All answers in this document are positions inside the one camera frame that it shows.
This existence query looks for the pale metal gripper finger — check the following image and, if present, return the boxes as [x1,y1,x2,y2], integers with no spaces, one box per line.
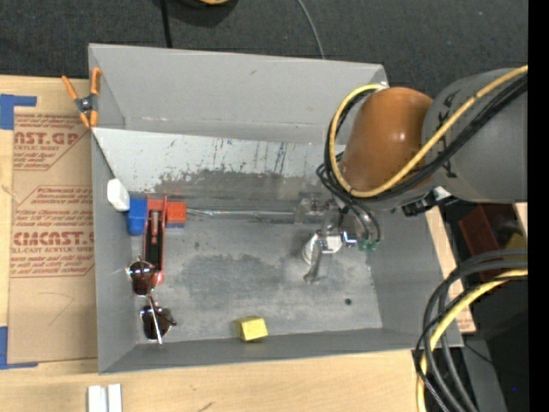
[303,250,332,284]
[301,233,323,266]

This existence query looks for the grey metal bin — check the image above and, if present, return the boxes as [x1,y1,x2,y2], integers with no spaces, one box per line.
[87,43,465,375]

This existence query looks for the yellow sponge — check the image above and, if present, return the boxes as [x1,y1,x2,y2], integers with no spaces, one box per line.
[233,315,270,343]

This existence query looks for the red-brown flat block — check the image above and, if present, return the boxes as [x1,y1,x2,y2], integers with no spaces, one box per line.
[456,206,504,283]

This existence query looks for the orange block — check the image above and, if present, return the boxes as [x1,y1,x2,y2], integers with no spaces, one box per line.
[166,201,188,231]

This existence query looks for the dark red sunglasses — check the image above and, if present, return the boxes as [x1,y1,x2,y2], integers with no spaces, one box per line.
[127,256,178,347]

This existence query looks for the blue block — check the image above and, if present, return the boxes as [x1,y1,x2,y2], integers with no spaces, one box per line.
[127,197,149,237]

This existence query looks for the white rounded object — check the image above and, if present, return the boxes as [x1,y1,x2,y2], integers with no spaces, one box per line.
[106,178,131,213]

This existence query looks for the brown cardboard board, red print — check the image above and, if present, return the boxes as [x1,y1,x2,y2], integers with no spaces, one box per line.
[0,74,100,371]

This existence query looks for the black cylinder on white bracket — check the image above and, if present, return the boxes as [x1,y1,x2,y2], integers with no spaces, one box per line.
[401,186,452,218]

